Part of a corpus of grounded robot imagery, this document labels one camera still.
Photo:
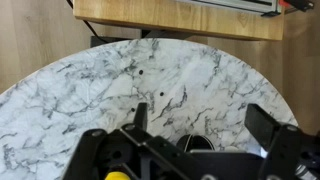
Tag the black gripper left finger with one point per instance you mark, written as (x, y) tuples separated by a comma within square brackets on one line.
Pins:
[(141, 116)]

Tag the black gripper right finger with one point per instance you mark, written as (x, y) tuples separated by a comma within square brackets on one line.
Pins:
[(261, 125)]

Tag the jar with yellow lid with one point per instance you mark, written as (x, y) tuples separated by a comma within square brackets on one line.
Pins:
[(116, 175)]

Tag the black table base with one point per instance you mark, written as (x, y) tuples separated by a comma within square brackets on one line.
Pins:
[(106, 40)]

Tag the red and black clamp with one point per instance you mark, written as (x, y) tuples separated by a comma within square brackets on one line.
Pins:
[(296, 4)]

